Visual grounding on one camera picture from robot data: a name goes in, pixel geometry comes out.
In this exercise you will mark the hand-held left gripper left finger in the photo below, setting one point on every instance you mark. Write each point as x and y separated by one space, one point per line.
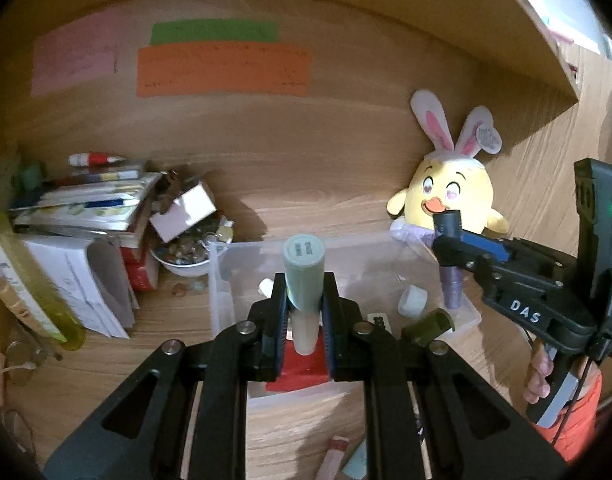
281 325

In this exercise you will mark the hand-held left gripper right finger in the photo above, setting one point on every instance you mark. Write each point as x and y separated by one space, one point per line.
331 325

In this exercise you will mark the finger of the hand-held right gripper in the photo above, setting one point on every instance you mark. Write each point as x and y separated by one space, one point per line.
485 246
453 255

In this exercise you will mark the purple bottle with dark cap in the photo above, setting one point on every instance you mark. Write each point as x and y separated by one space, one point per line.
451 287

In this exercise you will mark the small tan eraser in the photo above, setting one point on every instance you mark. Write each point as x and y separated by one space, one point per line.
266 287

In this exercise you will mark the red packet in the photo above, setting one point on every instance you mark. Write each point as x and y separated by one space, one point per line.
298 370

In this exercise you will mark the white green lip balm tube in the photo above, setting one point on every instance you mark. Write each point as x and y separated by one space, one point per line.
303 270

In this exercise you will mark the white tape roll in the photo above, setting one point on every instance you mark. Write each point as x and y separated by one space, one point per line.
410 302

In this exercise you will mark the clear plastic storage box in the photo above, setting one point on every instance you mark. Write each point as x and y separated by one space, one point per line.
226 285

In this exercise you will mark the dark green spray bottle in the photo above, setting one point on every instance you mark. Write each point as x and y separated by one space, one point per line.
425 327

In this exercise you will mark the pink cosmetic tube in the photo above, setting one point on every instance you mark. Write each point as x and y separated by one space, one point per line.
331 460

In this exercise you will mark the light blue tube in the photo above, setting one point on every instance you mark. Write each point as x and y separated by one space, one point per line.
356 465

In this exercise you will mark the person's right forearm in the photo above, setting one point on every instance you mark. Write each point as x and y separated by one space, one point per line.
580 420

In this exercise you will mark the person's right hand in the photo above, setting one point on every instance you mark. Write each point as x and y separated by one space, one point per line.
538 375

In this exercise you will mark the yellow chick plush toy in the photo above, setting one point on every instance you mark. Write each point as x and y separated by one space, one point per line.
450 185

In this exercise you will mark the white bowl of coins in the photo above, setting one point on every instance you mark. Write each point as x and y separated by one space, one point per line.
186 255

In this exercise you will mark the small white cardboard box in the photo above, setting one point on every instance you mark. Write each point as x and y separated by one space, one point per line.
183 212

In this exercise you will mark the stack of books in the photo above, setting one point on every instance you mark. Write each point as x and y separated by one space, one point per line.
86 205

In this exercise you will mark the yellow green spray bottle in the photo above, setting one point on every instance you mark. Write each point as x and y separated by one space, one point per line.
41 300

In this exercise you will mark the red white marker pen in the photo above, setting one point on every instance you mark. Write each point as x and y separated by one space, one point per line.
91 159

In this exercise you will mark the orange paper note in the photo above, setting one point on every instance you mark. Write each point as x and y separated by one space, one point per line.
221 70

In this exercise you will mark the teal container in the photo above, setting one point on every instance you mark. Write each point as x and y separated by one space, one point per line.
31 175

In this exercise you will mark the green paper note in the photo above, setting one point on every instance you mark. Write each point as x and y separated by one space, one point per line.
213 31

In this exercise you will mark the pink paper note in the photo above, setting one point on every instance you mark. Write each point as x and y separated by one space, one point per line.
76 55

